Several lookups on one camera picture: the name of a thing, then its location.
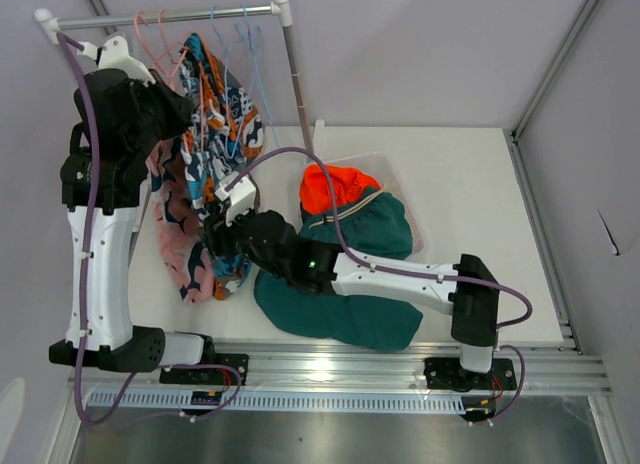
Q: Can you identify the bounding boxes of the blue patterned shorts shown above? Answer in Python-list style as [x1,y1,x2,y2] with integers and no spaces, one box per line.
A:
[181,33,264,300]

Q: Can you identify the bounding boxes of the orange shorts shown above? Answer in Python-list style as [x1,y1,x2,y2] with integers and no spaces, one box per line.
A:
[299,164,381,215]

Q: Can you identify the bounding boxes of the teal shorts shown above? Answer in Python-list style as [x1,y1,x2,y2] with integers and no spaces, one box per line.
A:
[254,189,423,352]

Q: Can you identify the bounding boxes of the blue wire hanger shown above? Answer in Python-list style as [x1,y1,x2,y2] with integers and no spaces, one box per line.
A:
[210,5,242,159]
[236,6,281,148]

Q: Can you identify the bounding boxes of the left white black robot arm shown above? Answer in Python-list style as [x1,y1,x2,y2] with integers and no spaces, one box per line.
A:
[49,69,217,384]

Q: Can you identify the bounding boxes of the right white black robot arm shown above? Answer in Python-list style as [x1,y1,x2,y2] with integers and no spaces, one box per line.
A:
[202,211,499,388]

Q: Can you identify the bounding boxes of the pink patterned shorts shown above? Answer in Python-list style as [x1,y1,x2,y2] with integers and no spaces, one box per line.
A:
[146,138,214,304]

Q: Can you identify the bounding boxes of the white plastic basket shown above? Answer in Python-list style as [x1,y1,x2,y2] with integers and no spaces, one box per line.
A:
[323,152,429,258]

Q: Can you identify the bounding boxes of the metal clothes rack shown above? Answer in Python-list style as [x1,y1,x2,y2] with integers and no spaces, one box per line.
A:
[34,0,325,152]

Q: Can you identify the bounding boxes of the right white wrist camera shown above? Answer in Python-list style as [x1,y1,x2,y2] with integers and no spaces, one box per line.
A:
[214,172,258,227]

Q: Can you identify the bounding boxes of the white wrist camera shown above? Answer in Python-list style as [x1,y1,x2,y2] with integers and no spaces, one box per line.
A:
[76,35,156,86]
[214,172,258,227]

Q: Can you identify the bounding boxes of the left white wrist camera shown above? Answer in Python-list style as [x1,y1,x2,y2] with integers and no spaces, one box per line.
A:
[76,35,156,86]

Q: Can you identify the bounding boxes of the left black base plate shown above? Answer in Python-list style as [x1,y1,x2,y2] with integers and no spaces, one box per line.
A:
[159,353,249,386]

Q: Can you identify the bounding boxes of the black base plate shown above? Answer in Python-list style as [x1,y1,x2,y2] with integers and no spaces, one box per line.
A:
[423,357,517,393]
[159,353,249,386]

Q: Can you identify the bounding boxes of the white slotted cable duct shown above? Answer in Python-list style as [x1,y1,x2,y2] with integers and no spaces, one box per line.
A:
[120,388,465,415]

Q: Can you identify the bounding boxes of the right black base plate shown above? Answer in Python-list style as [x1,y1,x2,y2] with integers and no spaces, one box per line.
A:
[423,357,517,393]

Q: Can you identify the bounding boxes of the aluminium mounting rail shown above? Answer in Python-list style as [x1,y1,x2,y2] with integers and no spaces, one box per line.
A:
[67,339,614,398]

